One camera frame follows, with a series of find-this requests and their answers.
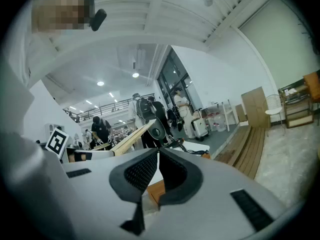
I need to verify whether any black framed window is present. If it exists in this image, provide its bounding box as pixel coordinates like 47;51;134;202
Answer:
156;46;202;115

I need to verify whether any wooden metal shelf rack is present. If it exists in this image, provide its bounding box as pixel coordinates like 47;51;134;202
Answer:
277;82;315;129

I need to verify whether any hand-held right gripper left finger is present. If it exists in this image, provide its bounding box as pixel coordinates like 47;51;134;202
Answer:
62;147;160;240

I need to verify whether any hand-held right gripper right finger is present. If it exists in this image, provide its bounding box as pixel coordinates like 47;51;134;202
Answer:
149;147;288;240

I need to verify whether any white table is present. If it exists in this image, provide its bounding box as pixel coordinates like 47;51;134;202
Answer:
199;98;238;133

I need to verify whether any wooden slat platform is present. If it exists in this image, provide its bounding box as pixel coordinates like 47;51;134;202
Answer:
214;125;266;180

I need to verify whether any large cardboard sheet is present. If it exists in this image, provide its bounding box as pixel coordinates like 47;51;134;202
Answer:
241;86;272;130

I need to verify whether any white wire chair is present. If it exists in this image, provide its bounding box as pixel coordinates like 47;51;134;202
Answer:
261;93;286;137

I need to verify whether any black hair dryer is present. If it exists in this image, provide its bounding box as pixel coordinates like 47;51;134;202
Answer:
162;136;211;159

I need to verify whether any white wheeled case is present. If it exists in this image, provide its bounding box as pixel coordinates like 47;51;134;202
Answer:
191;117;210;142

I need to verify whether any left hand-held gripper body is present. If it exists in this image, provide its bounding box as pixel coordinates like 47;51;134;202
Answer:
45;127;76;164

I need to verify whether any person's head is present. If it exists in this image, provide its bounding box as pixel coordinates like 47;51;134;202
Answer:
31;0;96;35

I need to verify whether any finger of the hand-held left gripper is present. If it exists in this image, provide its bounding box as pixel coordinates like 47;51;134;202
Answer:
74;150;116;163

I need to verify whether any person's white shirt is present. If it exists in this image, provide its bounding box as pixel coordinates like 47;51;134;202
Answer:
0;28;62;140

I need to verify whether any black head camera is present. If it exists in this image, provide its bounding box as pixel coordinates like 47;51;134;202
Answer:
90;8;108;32

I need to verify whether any small cardboard box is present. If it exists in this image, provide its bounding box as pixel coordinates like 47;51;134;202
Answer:
234;103;248;124

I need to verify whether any orange chair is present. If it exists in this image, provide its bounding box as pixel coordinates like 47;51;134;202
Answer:
302;70;320;105

